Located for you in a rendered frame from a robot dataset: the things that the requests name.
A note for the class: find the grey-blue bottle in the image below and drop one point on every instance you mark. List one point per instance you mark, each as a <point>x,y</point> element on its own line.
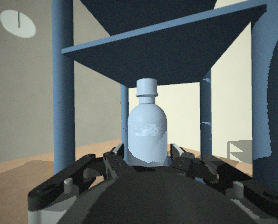
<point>147,128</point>

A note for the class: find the blue shelving unit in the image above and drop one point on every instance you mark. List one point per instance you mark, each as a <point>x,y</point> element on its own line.
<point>179,51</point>

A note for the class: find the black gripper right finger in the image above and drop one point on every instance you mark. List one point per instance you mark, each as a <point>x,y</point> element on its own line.
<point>258,200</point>

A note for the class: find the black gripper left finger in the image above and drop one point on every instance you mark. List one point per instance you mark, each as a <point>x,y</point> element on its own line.
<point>48,202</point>

